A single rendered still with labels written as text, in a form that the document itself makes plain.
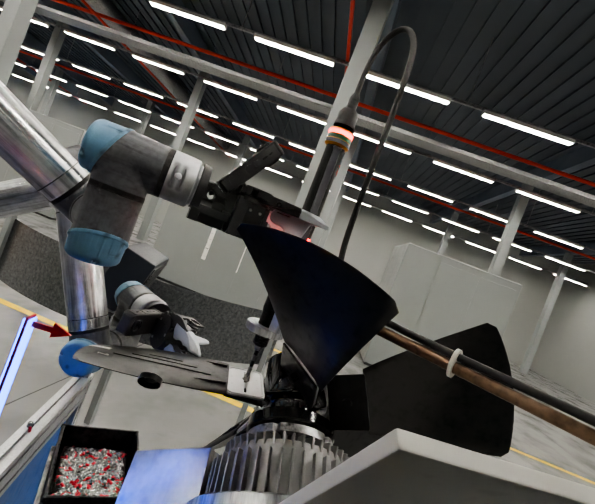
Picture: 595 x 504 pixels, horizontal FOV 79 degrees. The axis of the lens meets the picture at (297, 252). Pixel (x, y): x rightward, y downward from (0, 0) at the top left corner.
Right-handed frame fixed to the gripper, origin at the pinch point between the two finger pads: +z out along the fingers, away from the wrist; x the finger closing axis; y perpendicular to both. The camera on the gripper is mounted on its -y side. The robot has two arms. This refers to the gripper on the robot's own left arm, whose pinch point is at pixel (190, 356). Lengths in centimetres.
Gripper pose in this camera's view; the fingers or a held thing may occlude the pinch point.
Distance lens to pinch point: 72.6
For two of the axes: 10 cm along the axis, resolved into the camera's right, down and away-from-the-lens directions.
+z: 6.9, 2.8, -6.7
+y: 5.8, 3.4, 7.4
